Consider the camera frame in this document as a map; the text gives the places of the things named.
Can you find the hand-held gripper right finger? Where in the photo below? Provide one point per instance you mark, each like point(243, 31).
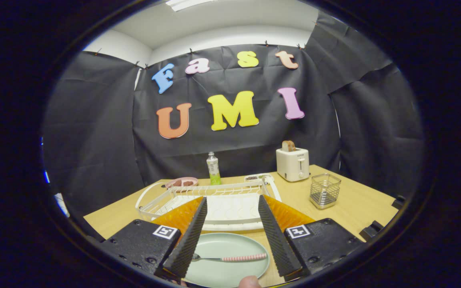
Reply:
point(278, 244)

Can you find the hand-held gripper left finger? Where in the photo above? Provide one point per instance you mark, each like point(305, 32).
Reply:
point(188, 244)

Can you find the pale green plate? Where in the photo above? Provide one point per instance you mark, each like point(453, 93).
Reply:
point(230, 276)

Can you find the pink plate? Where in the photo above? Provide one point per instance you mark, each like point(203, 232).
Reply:
point(169, 184)

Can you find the white divided bean dish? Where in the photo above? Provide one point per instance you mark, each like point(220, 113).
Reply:
point(254, 177)

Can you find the white drip tray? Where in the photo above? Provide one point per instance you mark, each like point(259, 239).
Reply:
point(230, 208)

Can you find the brown meat piece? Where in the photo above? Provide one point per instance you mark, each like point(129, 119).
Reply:
point(177, 183)
point(189, 183)

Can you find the white toaster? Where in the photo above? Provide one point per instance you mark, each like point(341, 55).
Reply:
point(290, 166)

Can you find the green drink bottle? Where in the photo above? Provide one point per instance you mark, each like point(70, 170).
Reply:
point(213, 168)

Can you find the black table clamp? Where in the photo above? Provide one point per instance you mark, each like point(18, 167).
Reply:
point(371, 231)
point(398, 202)

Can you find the brown bread slice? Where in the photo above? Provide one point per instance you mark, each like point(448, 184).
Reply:
point(288, 146)

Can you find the ceiling light panel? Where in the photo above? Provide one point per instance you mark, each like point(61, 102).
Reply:
point(188, 4)

